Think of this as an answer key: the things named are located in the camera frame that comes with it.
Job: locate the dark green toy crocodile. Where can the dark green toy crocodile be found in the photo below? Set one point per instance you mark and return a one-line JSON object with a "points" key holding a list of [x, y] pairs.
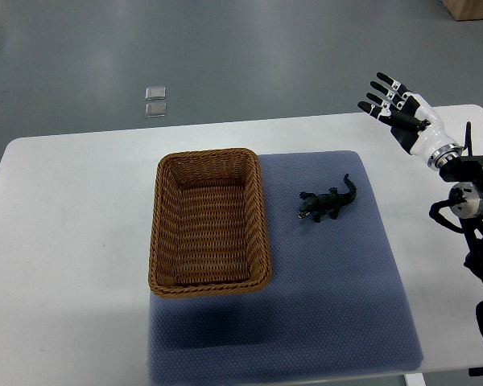
{"points": [[328, 203]]}

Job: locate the upper floor socket plate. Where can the upper floor socket plate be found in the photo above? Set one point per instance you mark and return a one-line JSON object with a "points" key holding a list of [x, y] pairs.
{"points": [[155, 93]]}

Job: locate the blue-grey textured mat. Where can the blue-grey textured mat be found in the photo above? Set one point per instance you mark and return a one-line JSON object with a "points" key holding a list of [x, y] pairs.
{"points": [[335, 305]]}

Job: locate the brown wicker basket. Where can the brown wicker basket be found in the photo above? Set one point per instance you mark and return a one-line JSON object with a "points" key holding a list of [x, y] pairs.
{"points": [[209, 231]]}

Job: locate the wooden box corner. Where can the wooden box corner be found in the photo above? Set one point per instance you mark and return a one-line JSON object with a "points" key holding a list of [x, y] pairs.
{"points": [[465, 10]]}

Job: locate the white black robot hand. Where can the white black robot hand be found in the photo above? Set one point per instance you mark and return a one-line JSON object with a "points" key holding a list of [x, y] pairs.
{"points": [[414, 124]]}

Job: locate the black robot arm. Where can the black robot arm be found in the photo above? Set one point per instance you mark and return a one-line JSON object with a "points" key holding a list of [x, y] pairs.
{"points": [[462, 211]]}

